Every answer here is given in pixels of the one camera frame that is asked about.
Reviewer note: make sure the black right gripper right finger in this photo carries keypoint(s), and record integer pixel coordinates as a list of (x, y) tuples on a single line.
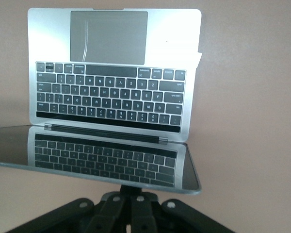
[(145, 213)]

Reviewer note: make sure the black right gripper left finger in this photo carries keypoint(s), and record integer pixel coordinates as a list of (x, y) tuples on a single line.
[(111, 213)]

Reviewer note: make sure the silver laptop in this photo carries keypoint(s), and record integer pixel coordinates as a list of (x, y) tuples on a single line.
[(111, 97)]

